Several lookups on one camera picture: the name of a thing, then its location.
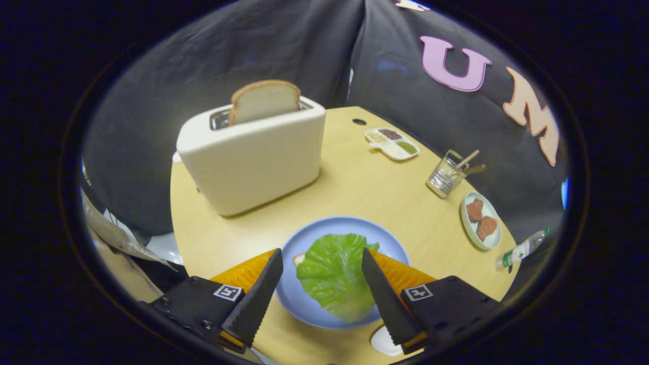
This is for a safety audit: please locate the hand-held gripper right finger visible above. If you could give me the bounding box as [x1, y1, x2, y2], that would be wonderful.
[362, 247, 502, 354]

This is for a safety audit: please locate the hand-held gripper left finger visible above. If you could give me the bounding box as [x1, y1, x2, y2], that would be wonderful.
[151, 248, 284, 354]

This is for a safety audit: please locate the green lettuce leaf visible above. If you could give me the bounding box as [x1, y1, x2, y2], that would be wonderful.
[296, 233, 380, 323]

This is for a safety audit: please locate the plain white bread slice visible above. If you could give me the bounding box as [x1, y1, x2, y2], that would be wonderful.
[228, 80, 302, 126]

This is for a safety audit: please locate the white plate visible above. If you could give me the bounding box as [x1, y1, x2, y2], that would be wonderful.
[370, 324, 406, 357]

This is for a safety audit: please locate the blue plate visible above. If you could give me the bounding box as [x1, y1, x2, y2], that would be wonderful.
[275, 216, 410, 330]

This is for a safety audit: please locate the pale green plate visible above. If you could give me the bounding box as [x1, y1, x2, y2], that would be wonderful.
[460, 192, 502, 251]

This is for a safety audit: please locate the white toaster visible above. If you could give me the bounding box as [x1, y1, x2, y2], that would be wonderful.
[176, 95, 327, 217]

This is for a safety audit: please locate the clear water bottle green label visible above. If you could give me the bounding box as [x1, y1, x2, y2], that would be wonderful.
[495, 227, 550, 270]

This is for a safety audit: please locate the pale crumpled sheet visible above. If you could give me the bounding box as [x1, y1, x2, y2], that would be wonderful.
[84, 193, 178, 269]

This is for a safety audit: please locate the white divided seasoning tray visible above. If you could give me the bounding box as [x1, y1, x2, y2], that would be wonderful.
[365, 127, 420, 161]

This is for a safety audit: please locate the black backdrop cloth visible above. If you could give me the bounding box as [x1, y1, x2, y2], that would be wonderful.
[81, 0, 571, 244]

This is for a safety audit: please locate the metal wire utensil holder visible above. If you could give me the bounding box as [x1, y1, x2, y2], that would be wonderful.
[426, 150, 467, 199]

